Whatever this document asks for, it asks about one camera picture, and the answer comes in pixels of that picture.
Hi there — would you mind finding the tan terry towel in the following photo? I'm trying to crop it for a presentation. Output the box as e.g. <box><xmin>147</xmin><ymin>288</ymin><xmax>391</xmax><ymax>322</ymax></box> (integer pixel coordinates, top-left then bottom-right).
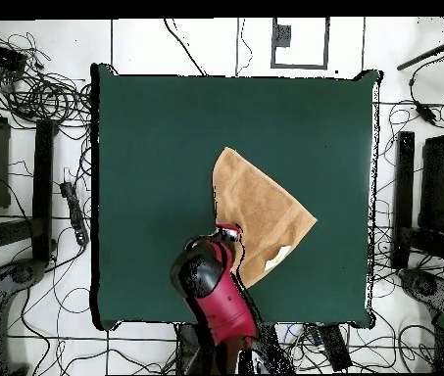
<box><xmin>211</xmin><ymin>146</ymin><xmax>319</xmax><ymax>290</ymax></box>

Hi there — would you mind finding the dark green table cloth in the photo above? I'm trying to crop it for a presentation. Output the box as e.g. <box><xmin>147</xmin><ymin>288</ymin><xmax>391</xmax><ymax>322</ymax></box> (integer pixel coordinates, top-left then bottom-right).
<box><xmin>89</xmin><ymin>63</ymin><xmax>383</xmax><ymax>332</ymax></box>

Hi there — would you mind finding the black power strip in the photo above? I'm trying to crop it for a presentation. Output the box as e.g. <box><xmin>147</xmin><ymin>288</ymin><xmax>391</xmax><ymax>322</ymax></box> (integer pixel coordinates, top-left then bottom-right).
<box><xmin>59</xmin><ymin>180</ymin><xmax>90</xmax><ymax>247</ymax></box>
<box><xmin>317</xmin><ymin>323</ymin><xmax>353</xmax><ymax>372</ymax></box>

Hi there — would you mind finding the dark grey square plate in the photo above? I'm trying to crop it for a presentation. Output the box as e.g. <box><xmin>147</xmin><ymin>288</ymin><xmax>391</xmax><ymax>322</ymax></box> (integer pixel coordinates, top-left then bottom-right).
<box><xmin>271</xmin><ymin>23</ymin><xmax>292</xmax><ymax>48</ymax></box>

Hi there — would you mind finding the black power adapter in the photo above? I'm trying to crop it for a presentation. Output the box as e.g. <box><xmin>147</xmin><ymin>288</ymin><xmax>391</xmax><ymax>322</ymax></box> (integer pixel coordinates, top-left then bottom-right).
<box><xmin>414</xmin><ymin>100</ymin><xmax>438</xmax><ymax>126</ymax></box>

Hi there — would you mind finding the black tripod pole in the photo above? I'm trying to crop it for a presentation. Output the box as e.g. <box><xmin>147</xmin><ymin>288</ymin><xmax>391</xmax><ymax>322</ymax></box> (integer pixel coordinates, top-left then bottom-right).
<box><xmin>396</xmin><ymin>17</ymin><xmax>444</xmax><ymax>72</ymax></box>

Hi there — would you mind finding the black electronics box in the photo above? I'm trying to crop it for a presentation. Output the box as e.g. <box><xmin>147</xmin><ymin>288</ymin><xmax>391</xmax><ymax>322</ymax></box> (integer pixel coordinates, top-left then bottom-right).
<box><xmin>0</xmin><ymin>39</ymin><xmax>28</xmax><ymax>73</ymax></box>

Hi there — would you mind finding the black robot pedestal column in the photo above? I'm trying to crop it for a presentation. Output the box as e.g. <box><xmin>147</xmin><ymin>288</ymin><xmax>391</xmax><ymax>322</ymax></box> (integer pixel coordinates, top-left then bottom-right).
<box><xmin>175</xmin><ymin>322</ymin><xmax>217</xmax><ymax>375</ymax></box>

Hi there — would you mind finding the grey square floor frame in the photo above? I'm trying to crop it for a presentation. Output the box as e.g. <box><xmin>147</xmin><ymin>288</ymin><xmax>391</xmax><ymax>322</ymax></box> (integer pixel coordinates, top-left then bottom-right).
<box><xmin>271</xmin><ymin>17</ymin><xmax>330</xmax><ymax>71</ymax></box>

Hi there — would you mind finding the black metal frame stand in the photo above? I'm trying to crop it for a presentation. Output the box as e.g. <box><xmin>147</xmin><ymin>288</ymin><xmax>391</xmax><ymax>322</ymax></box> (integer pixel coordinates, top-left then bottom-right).
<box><xmin>390</xmin><ymin>130</ymin><xmax>444</xmax><ymax>271</ymax></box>
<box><xmin>0</xmin><ymin>85</ymin><xmax>58</xmax><ymax>267</ymax></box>

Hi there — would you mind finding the long black cable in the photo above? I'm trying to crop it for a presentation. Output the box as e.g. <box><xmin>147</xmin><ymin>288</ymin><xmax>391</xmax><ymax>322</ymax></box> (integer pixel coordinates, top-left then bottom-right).
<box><xmin>163</xmin><ymin>18</ymin><xmax>207</xmax><ymax>76</ymax></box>

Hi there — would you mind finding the grey pedestal leg with caster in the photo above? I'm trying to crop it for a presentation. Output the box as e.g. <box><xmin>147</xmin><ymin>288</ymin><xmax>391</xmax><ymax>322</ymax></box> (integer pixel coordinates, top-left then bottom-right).
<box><xmin>0</xmin><ymin>258</ymin><xmax>48</xmax><ymax>375</ymax></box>
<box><xmin>398</xmin><ymin>267</ymin><xmax>444</xmax><ymax>316</ymax></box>

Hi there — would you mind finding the black coiled cable bundle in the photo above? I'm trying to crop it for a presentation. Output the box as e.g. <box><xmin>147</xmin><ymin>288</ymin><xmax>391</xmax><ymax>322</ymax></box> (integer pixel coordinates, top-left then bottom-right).
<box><xmin>0</xmin><ymin>30</ymin><xmax>93</xmax><ymax>126</ymax></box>

